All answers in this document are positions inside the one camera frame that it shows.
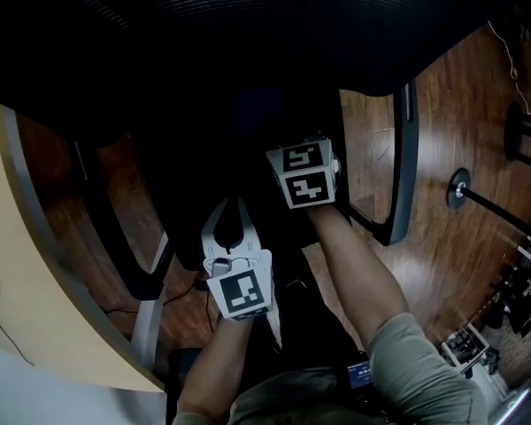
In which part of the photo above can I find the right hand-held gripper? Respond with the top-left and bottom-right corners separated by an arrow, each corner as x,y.
265,135 -> 342,211

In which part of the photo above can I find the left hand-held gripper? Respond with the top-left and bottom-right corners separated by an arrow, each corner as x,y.
201,197 -> 276,323

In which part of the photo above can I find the black chair seat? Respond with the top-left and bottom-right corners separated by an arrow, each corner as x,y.
130,77 -> 353,276

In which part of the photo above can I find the person's right forearm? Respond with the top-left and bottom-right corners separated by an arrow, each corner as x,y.
306,203 -> 409,350

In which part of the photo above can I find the person's left forearm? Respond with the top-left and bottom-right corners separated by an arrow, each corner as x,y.
178,313 -> 254,416

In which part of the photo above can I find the black chair armrest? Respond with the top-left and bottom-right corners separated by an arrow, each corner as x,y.
70,134 -> 174,301
348,81 -> 422,246

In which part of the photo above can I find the round stand base black pole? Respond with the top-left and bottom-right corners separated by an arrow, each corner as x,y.
444,168 -> 531,243

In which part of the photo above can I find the black chest device blue screen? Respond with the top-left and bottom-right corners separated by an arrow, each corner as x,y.
345,360 -> 376,391

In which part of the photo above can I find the light wooden desk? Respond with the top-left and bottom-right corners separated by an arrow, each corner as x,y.
0,94 -> 167,393

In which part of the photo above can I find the black floor cable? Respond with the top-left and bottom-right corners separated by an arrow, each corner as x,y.
104,276 -> 213,334

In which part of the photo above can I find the white metal frame rack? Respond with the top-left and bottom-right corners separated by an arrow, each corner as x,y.
440,320 -> 500,376

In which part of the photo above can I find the thin white cable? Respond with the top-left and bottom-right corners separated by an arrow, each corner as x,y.
488,19 -> 531,155

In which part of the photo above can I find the thin black desk cable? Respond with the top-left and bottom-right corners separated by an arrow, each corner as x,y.
0,297 -> 37,367

